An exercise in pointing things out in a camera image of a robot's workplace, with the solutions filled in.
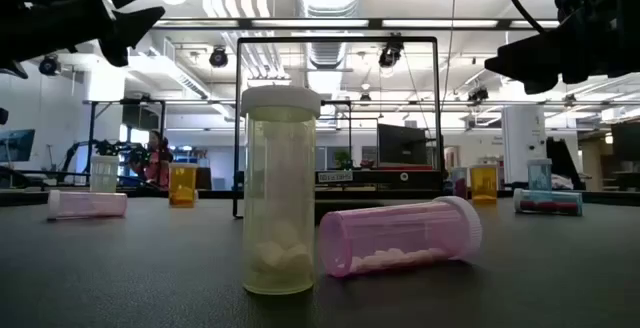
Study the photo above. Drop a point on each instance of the black round knob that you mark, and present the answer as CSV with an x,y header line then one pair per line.
x,y
3,116

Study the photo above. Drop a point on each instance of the blue pill bottle white cap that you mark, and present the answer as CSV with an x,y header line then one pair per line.
x,y
539,175

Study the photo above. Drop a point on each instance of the black monitor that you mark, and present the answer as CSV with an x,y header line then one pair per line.
x,y
402,145
627,140

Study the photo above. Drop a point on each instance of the black angled stand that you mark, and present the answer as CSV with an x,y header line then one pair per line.
x,y
562,163

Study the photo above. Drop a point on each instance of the yellow-green pill bottle white cap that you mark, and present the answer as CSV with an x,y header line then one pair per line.
x,y
280,193

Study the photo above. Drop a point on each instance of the black metal workstation frame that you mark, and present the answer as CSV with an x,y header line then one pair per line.
x,y
91,138

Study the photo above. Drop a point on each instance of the small distant green plant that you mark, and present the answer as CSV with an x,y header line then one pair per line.
x,y
343,159

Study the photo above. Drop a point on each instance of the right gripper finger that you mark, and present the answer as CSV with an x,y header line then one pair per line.
x,y
540,60

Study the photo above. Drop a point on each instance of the black aluminium table frame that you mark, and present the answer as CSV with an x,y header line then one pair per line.
x,y
20,198

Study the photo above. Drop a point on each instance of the black ceiling spotlight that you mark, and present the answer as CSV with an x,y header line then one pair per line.
x,y
48,65
218,57
390,55
477,94

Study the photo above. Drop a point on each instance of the pink pill bottle white cap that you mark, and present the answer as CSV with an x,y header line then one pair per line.
x,y
400,233
90,205

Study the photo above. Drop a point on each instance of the white column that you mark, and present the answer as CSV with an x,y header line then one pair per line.
x,y
522,138

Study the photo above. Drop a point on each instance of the blue pill bottle red pills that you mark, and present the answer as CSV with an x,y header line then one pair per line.
x,y
547,203

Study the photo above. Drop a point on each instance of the black table mat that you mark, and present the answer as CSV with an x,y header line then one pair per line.
x,y
150,278

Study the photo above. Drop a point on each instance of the orange pill bottle white cap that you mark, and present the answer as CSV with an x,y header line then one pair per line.
x,y
484,188
182,188

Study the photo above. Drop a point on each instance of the white crumpled cloth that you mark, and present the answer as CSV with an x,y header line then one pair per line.
x,y
562,183

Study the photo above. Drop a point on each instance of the person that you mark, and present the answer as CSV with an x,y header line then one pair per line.
x,y
157,163

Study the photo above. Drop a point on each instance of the wooden shelf black metal frame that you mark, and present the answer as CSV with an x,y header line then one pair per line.
x,y
420,179

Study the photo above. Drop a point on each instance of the blue screen monitor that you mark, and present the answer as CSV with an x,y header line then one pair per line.
x,y
17,145

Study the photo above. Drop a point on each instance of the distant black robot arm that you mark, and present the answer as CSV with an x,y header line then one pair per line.
x,y
107,148

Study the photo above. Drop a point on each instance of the black ceiling light rail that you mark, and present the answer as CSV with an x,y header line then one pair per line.
x,y
245,23

